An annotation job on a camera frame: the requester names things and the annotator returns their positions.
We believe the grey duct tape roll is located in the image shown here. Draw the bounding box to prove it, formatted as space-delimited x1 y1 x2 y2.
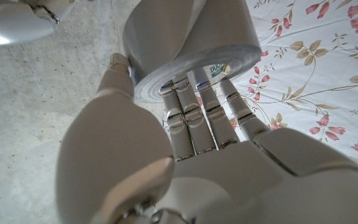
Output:
122 0 263 103

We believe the floral backdrop cloth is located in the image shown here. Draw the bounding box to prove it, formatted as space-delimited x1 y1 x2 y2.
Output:
197 0 358 178

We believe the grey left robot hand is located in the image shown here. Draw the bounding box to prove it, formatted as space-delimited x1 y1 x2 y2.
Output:
54 52 358 224

